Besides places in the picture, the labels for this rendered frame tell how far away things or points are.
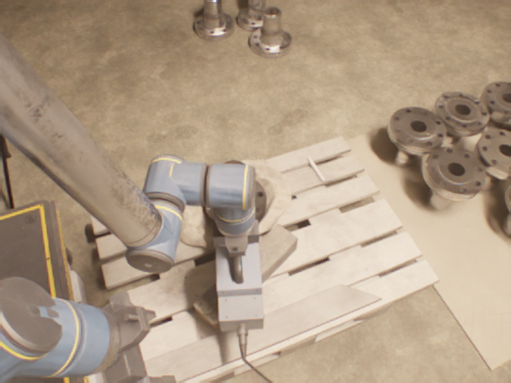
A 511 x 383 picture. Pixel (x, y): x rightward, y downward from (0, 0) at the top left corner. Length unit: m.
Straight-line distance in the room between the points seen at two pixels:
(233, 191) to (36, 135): 0.47
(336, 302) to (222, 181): 0.81
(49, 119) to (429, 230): 1.71
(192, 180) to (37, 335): 0.55
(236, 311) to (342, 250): 0.59
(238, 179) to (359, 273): 0.86
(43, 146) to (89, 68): 2.15
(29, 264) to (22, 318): 1.08
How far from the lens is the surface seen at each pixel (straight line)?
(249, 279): 1.34
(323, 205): 1.85
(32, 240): 1.71
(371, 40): 2.97
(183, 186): 1.01
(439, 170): 1.96
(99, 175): 0.78
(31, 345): 0.58
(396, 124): 2.07
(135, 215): 0.86
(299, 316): 1.61
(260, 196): 1.84
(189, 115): 2.39
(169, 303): 1.67
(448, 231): 2.10
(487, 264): 2.10
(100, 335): 0.68
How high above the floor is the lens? 1.68
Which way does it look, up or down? 55 degrees down
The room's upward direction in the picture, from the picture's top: straight up
